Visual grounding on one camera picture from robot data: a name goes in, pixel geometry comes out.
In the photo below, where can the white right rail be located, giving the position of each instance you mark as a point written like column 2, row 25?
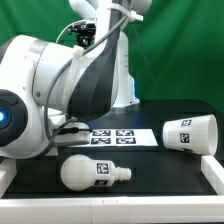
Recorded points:
column 214, row 173

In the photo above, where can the white front rail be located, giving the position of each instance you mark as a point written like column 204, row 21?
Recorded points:
column 115, row 210

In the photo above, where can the white rail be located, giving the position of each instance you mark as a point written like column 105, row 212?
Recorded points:
column 115, row 210
column 214, row 173
column 8, row 172

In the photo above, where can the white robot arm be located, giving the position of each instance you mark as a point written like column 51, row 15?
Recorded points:
column 37, row 75

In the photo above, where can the black camera on stand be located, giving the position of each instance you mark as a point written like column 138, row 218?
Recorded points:
column 85, row 32

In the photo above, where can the white lamp bulb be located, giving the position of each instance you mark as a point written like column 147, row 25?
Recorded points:
column 79, row 173

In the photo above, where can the white marker sheet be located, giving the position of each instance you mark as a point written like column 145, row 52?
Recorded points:
column 121, row 137

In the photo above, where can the white lamp hood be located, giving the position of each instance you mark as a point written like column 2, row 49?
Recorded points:
column 197, row 134

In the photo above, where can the white left rail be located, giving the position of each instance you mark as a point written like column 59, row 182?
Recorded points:
column 8, row 172

